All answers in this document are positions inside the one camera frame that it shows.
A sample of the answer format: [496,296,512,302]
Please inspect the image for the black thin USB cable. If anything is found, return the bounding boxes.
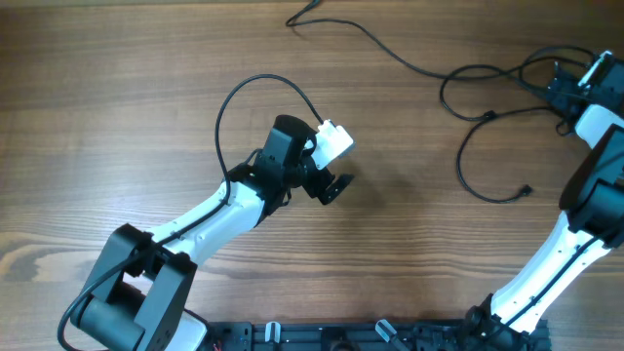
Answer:
[455,106,557,205]

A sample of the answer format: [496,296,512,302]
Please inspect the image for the black micro USB cable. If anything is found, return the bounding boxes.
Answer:
[285,0,552,82]

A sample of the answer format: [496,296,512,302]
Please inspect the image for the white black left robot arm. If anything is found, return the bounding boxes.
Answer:
[60,115,355,350]

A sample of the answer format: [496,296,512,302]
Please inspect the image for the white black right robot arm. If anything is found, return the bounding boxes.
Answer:
[457,52,623,350]

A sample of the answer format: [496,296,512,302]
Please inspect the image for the black left camera cable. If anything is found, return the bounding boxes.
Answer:
[57,73,326,351]

